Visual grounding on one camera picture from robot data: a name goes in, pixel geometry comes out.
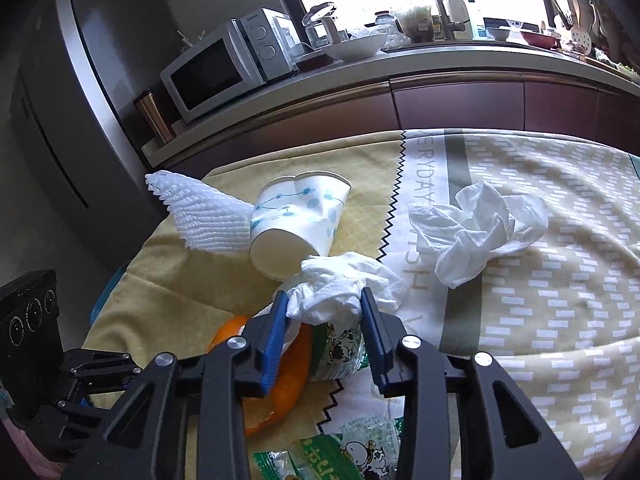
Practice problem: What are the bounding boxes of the white foam net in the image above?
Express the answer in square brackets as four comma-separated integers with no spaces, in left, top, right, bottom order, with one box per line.
[145,170,254,254]

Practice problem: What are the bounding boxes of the copper thermos tumbler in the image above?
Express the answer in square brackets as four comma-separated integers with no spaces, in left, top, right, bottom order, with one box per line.
[134,89,176,145]

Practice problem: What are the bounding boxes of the green snoopy snack wrapper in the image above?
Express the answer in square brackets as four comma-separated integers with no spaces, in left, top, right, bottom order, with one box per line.
[309,323,369,382]

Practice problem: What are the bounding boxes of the glass electric kettle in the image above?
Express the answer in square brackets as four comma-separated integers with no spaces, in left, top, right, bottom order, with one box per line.
[302,1,348,50]

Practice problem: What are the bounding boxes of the white microwave oven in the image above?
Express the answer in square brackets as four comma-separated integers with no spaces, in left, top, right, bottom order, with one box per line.
[160,8,304,122]

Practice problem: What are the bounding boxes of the orange peel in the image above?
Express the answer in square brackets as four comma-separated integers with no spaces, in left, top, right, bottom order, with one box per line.
[198,306,312,442]

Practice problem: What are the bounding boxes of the white soap dispenser bottle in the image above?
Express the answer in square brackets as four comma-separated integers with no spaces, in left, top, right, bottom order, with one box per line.
[444,0,473,41]

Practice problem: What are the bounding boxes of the dark red bowl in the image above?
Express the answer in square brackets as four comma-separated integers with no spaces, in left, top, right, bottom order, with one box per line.
[520,29,559,50]

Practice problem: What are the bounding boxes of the glass food jar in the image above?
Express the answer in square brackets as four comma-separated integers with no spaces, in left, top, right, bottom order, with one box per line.
[397,6,435,44]

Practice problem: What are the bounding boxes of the grey refrigerator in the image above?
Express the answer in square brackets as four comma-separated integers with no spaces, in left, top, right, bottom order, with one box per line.
[10,0,180,269]

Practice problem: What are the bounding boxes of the dotted paper cup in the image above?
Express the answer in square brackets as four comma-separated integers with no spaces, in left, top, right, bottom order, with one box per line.
[250,170,352,282]

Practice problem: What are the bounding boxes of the white tissue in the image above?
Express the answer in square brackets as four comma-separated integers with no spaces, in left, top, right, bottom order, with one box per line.
[280,252,409,330]
[408,181,549,289]

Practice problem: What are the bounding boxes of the white ceramic bowl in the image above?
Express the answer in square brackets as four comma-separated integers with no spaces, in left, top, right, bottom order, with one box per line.
[323,34,387,63]

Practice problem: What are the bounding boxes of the kitchen counter with cabinets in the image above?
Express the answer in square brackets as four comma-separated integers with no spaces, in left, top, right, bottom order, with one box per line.
[143,41,639,177]

